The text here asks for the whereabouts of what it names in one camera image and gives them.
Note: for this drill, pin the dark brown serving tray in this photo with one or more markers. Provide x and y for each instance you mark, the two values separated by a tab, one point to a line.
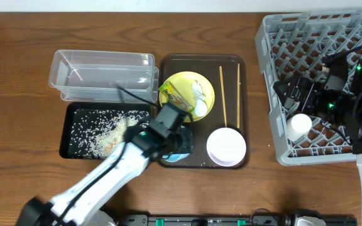
208	66

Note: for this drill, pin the black waste tray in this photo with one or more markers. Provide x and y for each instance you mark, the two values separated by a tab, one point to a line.
69	117

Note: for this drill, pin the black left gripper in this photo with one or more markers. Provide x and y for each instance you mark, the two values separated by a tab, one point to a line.
185	141

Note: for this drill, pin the rice food waste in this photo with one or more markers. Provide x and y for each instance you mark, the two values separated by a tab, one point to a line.
94	134

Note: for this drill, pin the white bowl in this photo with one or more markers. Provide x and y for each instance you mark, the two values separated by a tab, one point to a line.
226	147

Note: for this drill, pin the white paper cup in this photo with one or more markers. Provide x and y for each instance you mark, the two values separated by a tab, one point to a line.
297	126

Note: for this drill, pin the left wooden chopstick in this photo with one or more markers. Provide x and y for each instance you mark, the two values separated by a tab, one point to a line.
223	96

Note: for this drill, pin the clear plastic bin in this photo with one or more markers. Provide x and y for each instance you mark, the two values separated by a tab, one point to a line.
94	76

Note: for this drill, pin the green snack wrapper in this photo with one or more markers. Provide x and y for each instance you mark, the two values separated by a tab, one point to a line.
169	94

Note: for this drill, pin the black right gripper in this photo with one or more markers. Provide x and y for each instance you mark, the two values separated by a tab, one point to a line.
298	95

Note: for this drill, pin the white napkin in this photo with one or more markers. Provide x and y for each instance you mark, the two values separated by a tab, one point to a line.
201	107

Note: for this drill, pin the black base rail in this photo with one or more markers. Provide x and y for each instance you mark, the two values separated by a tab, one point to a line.
144	220

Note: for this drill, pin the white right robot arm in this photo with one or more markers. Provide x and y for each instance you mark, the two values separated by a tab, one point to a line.
337	100

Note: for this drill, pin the light blue bowl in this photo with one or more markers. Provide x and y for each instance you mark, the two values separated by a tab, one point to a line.
172	158

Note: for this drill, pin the grey dishwasher rack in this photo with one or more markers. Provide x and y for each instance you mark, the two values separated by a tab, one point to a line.
292	45

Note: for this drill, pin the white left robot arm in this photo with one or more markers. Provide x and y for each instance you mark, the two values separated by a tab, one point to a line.
140	147

